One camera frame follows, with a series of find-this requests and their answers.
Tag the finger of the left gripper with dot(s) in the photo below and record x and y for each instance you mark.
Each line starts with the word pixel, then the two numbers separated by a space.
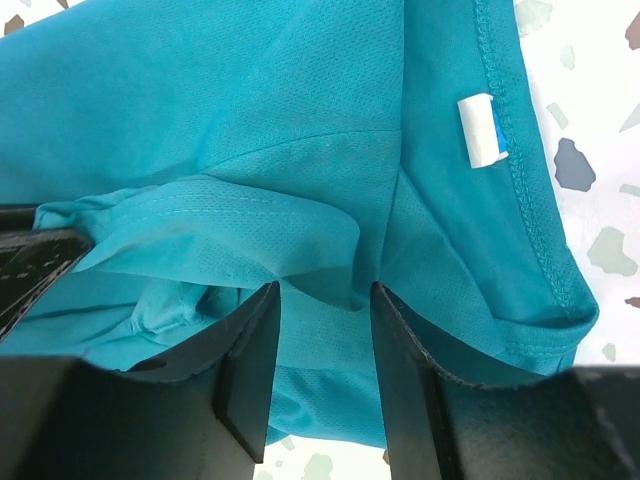
pixel 32 261

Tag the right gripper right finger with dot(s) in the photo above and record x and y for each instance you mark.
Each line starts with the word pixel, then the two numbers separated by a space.
pixel 453 412

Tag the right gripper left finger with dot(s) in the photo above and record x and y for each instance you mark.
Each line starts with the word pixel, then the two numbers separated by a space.
pixel 198 410

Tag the teal t shirt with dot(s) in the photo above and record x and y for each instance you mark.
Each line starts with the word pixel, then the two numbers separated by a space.
pixel 210 147

